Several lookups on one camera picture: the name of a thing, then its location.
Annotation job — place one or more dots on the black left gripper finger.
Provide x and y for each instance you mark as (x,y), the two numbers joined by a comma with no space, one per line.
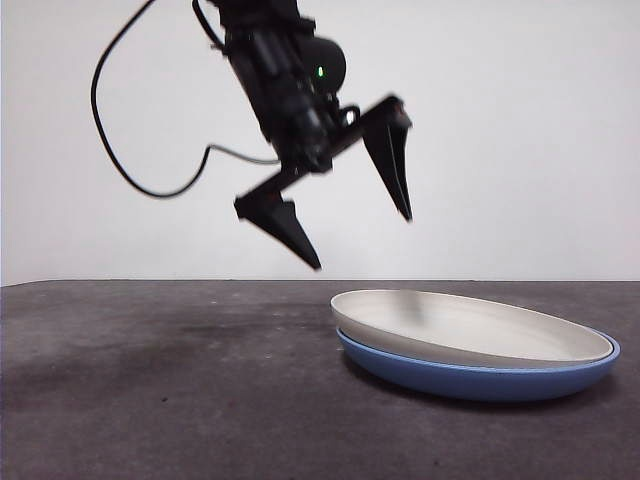
(392,165)
(287,227)

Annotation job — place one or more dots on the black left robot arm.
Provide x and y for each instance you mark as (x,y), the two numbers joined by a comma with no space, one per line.
(280,60)

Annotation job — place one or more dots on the blue plate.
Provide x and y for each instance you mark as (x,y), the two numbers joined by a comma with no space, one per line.
(475,382)

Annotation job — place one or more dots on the white plate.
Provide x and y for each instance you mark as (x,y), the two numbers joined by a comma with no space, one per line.
(450,320)

